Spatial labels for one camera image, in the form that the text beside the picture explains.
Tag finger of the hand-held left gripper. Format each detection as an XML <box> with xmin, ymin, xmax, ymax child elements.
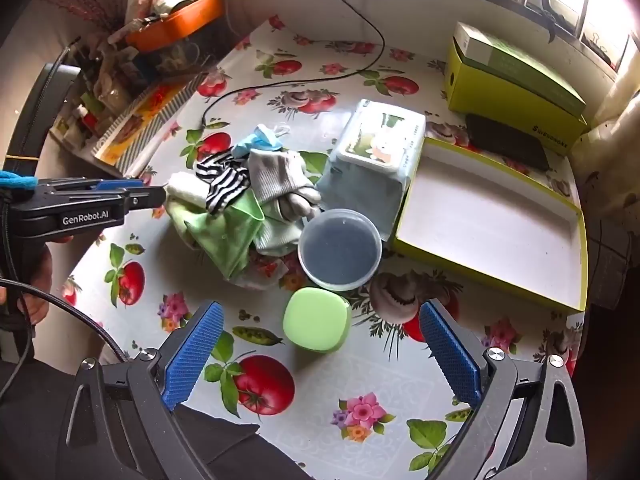
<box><xmin>95</xmin><ymin>179</ymin><xmax>167</xmax><ymax>213</ymax></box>

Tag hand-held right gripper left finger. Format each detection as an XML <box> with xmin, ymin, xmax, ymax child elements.
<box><xmin>59</xmin><ymin>301</ymin><xmax>224</xmax><ymax>480</ymax></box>

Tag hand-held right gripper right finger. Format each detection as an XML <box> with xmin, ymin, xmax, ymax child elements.
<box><xmin>419</xmin><ymin>300</ymin><xmax>588</xmax><ymax>480</ymax></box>

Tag green rabbit towel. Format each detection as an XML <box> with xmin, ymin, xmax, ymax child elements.
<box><xmin>165</xmin><ymin>195</ymin><xmax>201</xmax><ymax>246</ymax></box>

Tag white towel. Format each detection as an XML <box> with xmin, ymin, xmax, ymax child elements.
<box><xmin>166</xmin><ymin>172</ymin><xmax>211</xmax><ymax>206</ymax></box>

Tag black white striped sock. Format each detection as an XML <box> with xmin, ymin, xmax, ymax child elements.
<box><xmin>195</xmin><ymin>152</ymin><xmax>251</xmax><ymax>216</ymax></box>

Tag bright green cloth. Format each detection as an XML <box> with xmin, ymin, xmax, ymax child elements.
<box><xmin>185</xmin><ymin>192</ymin><xmax>266</xmax><ymax>281</ymax></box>

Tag blue face mask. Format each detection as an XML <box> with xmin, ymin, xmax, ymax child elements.
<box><xmin>232</xmin><ymin>124</ymin><xmax>292</xmax><ymax>160</ymax></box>

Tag grey socks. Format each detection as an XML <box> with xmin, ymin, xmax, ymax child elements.
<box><xmin>247</xmin><ymin>149</ymin><xmax>322</xmax><ymax>223</ymax></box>

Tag pale cloth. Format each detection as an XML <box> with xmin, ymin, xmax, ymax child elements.
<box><xmin>255</xmin><ymin>200</ymin><xmax>306</xmax><ymax>256</ymax></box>

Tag yellow-green box lid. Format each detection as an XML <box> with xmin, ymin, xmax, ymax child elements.
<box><xmin>391</xmin><ymin>137</ymin><xmax>588</xmax><ymax>313</ymax></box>

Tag person's left hand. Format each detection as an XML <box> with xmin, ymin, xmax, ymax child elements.
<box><xmin>19</xmin><ymin>246</ymin><xmax>54</xmax><ymax>327</ymax></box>

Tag printed cardboard box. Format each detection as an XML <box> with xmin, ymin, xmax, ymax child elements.
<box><xmin>92</xmin><ymin>72</ymin><xmax>211</xmax><ymax>171</ymax></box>

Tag green square container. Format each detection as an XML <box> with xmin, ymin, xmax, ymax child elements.
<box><xmin>282</xmin><ymin>287</ymin><xmax>351</xmax><ymax>352</ymax></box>

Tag floral tablecloth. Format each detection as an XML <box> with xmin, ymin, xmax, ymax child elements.
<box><xmin>60</xmin><ymin>20</ymin><xmax>586</xmax><ymax>480</ymax></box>

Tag orange basin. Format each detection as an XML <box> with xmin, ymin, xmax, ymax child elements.
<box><xmin>125</xmin><ymin>0</ymin><xmax>226</xmax><ymax>53</ymax></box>

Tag black phone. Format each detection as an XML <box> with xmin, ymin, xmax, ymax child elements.
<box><xmin>465</xmin><ymin>112</ymin><xmax>551</xmax><ymax>171</ymax></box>

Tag wet wipes pack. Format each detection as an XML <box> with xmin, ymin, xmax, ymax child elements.
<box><xmin>316</xmin><ymin>99</ymin><xmax>427</xmax><ymax>243</ymax></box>

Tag yellow-green shoe box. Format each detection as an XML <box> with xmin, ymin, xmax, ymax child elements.
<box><xmin>445</xmin><ymin>35</ymin><xmax>591</xmax><ymax>156</ymax></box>

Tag green white carton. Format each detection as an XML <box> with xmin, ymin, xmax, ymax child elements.
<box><xmin>452</xmin><ymin>21</ymin><xmax>587</xmax><ymax>117</ymax></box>

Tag black window latch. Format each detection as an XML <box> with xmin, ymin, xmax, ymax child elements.
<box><xmin>540</xmin><ymin>0</ymin><xmax>566</xmax><ymax>43</ymax></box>

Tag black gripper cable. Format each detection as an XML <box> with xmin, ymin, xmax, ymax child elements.
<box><xmin>0</xmin><ymin>277</ymin><xmax>131</xmax><ymax>366</ymax></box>

